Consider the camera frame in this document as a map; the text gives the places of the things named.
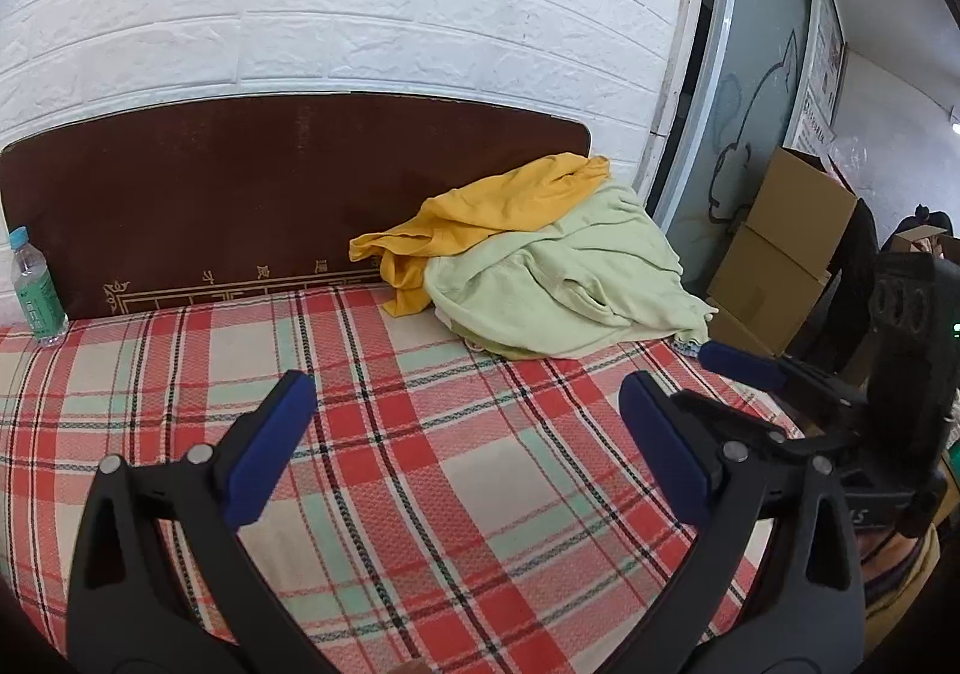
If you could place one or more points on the dark brown headboard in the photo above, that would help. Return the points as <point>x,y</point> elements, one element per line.
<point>262,194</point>

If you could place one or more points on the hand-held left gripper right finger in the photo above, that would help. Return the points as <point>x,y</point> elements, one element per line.
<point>664,450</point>

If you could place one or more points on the yellow shirt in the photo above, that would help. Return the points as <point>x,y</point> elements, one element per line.
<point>480,209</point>

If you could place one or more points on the cardboard box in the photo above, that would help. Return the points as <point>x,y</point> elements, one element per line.
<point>765,291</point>
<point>802,209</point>

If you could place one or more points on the dark cloth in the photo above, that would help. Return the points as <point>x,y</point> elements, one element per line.
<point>851,284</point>

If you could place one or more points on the wall poster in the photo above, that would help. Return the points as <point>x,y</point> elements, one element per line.
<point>825,66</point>

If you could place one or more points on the light green garment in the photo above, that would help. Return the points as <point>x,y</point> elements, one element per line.
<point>585,269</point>

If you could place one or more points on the plaid bed sheet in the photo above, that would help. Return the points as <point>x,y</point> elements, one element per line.
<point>450,456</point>

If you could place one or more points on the clear plastic water bottle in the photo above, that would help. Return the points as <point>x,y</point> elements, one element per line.
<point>37,299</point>

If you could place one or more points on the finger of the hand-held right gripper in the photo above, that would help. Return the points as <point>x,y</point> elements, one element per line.
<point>739,360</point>

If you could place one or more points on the frosted glass door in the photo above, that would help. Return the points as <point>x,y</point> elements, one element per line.
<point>750,81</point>

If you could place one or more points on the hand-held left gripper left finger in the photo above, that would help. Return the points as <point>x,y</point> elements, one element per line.
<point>270,450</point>

